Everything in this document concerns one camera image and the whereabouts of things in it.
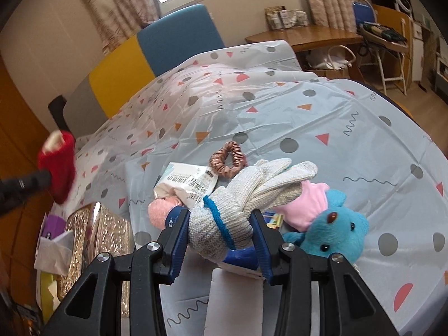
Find white folding table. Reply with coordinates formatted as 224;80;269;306
358;21;409;95

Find left floral curtain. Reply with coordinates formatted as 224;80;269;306
83;0;160;55

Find packages on desk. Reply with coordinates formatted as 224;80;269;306
264;6;309;31

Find blue plush toy pink shirt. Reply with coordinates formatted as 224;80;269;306
272;181;369;264

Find red plush sock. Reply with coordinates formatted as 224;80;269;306
37;130;76;205

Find wooden wardrobe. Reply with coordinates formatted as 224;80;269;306
1;65;52;335

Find grey yellow blue headboard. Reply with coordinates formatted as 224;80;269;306
63;4;225;138

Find white handbag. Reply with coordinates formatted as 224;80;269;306
306;45;356;71

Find ornate gold tissue box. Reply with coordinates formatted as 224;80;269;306
57;202;134;300

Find gold metal tray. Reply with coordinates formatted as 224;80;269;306
36;271;60;324

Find white knit glove blue band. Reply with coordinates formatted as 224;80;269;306
188;158;318;263

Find wooden side desk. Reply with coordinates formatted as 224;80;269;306
245;25;364;52

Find patterned plastic tablecloth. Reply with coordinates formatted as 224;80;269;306
50;39;448;336

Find thin brown satin scrunchie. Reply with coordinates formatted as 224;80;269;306
209;141;247;179

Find white wet wipes pack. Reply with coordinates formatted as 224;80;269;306
153;162;218;209

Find blue Tempo tissue pack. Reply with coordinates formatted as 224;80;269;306
223;212;283;271

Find purple tissue carton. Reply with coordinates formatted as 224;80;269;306
40;214;66;240

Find pink fuzzy socks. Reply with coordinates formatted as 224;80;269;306
148;196;183;230

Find blue folding chair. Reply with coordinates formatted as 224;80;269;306
352;0;377;29

